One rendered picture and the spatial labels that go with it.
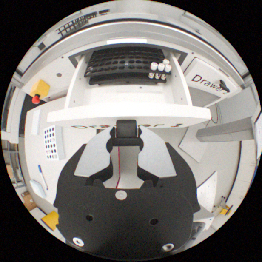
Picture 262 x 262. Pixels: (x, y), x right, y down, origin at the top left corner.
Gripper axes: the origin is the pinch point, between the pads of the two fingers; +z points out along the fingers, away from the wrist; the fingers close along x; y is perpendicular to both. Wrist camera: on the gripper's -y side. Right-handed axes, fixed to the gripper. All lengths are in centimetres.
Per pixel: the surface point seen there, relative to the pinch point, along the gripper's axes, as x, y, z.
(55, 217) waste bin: -179, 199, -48
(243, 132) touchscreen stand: 86, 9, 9
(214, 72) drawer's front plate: 24.7, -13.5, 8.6
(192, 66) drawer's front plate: 17.0, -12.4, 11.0
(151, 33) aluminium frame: 4.7, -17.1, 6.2
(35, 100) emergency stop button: -31.8, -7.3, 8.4
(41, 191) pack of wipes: -51, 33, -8
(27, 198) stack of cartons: -375, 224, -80
